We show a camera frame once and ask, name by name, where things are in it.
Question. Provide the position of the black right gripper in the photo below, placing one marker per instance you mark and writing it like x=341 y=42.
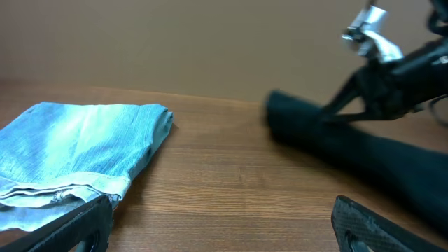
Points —
x=389 y=91

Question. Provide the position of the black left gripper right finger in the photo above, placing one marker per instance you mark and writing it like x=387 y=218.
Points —
x=359 y=229

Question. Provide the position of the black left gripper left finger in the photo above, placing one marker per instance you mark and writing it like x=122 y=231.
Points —
x=86 y=228

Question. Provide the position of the black shorts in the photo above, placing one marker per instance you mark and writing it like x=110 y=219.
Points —
x=415 y=177

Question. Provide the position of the light blue denim shorts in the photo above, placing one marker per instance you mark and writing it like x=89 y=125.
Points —
x=56 y=157

